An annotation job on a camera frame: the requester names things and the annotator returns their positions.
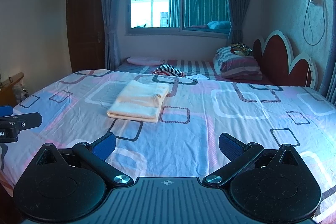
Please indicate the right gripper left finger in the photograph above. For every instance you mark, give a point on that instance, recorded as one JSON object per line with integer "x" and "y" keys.
{"x": 82, "y": 165}

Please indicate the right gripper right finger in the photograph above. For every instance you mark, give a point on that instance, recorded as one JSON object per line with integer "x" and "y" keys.
{"x": 243, "y": 157}

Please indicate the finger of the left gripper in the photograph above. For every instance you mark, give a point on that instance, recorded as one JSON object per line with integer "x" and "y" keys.
{"x": 27, "y": 121}
{"x": 6, "y": 111}

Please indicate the cream peach garment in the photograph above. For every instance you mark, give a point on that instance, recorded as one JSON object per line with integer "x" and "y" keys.
{"x": 139, "y": 102}

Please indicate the wooden side furniture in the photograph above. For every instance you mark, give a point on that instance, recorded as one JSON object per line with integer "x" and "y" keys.
{"x": 13, "y": 91}

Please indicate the patterned white pink bedsheet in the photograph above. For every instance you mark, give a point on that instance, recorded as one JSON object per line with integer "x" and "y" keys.
{"x": 184, "y": 141}

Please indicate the striped red black cloth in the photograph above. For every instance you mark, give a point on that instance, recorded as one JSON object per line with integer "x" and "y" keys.
{"x": 168, "y": 70}

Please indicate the red white headboard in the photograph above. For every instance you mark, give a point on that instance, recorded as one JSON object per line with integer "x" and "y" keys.
{"x": 280, "y": 66}

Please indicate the white folded cloth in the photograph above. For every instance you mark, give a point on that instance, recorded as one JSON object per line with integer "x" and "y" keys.
{"x": 198, "y": 77}

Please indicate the striped pillow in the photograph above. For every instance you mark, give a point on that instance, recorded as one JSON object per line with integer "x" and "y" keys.
{"x": 228, "y": 65}

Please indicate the dark wooden door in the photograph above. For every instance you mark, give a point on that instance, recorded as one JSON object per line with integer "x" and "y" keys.
{"x": 85, "y": 34}

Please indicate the gold dark item on pillow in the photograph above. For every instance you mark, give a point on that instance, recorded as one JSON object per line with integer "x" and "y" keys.
{"x": 241, "y": 49}

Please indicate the teal item on windowsill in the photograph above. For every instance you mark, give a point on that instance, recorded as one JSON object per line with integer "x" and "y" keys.
{"x": 219, "y": 25}

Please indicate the grey left curtain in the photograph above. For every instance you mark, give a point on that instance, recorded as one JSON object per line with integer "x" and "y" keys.
{"x": 110, "y": 20}

